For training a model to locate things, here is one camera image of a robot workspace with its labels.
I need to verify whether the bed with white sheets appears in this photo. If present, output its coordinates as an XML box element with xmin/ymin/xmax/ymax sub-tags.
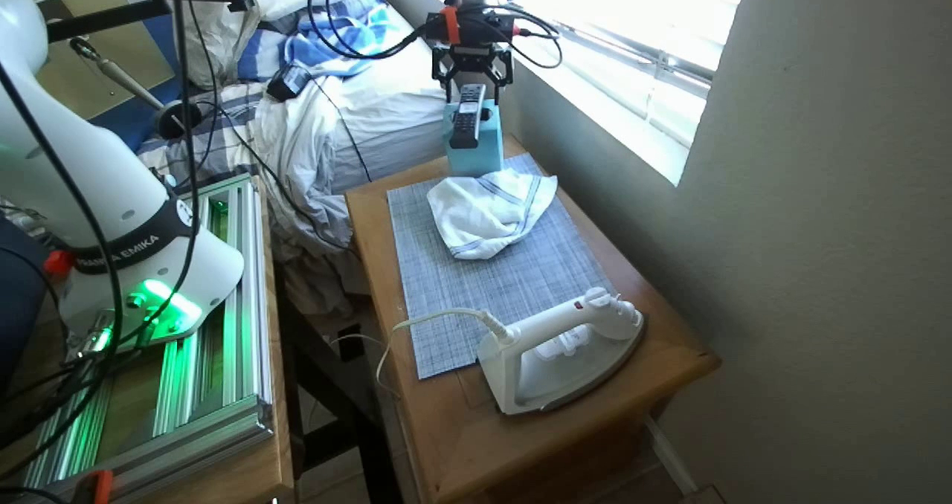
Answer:
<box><xmin>138</xmin><ymin>0</ymin><xmax>478</xmax><ymax>319</ymax></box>

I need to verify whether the black remote control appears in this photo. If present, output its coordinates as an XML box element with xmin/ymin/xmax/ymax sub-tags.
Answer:
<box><xmin>449</xmin><ymin>83</ymin><xmax>488</xmax><ymax>151</ymax></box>

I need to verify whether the black power brick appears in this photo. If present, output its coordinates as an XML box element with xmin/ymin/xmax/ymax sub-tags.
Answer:
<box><xmin>266</xmin><ymin>63</ymin><xmax>314</xmax><ymax>104</ymax></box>

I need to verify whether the blue and white striped blanket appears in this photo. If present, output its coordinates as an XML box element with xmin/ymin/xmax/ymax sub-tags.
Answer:
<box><xmin>238</xmin><ymin>0</ymin><xmax>408</xmax><ymax>83</ymax></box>

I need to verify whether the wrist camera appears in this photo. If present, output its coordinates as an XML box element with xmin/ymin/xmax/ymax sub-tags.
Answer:
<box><xmin>425</xmin><ymin>7</ymin><xmax>521</xmax><ymax>45</ymax></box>

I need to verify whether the white towel with blue stripes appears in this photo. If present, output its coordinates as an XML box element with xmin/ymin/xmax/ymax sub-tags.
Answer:
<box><xmin>426</xmin><ymin>168</ymin><xmax>559</xmax><ymax>261</ymax></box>

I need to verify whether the white clothes iron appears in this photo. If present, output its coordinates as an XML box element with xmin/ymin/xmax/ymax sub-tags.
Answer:
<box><xmin>476</xmin><ymin>287</ymin><xmax>647</xmax><ymax>416</ymax></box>

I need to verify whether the olive board with white frame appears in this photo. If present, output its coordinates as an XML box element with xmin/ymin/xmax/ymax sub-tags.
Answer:
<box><xmin>33</xmin><ymin>0</ymin><xmax>177</xmax><ymax>123</ymax></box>

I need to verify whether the white iron cable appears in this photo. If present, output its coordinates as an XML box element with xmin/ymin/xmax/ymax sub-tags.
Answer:
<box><xmin>375</xmin><ymin>307</ymin><xmax>515</xmax><ymax>401</ymax></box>

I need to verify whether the grey rod with black base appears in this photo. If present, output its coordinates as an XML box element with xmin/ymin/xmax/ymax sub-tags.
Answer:
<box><xmin>70</xmin><ymin>36</ymin><xmax>204</xmax><ymax>141</ymax></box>

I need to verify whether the light blue box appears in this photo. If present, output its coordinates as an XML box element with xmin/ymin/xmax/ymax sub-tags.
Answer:
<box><xmin>443</xmin><ymin>99</ymin><xmax>505</xmax><ymax>178</ymax></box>

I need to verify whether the grey woven placemat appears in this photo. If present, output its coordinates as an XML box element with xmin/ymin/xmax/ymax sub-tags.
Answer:
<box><xmin>386</xmin><ymin>153</ymin><xmax>620</xmax><ymax>381</ymax></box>

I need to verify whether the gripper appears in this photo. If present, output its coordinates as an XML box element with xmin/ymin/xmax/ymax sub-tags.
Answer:
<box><xmin>432</xmin><ymin>41</ymin><xmax>515</xmax><ymax>108</ymax></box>

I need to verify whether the window with blinds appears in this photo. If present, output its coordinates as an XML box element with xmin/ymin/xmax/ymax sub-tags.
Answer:
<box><xmin>402</xmin><ymin>0</ymin><xmax>752</xmax><ymax>187</ymax></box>

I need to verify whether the clear plastic bag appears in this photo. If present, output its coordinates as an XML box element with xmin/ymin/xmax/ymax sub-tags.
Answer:
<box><xmin>181</xmin><ymin>0</ymin><xmax>263</xmax><ymax>90</ymax></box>

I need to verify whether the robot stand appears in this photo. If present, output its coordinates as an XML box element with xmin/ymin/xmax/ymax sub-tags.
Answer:
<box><xmin>0</xmin><ymin>172</ymin><xmax>295</xmax><ymax>504</ymax></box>

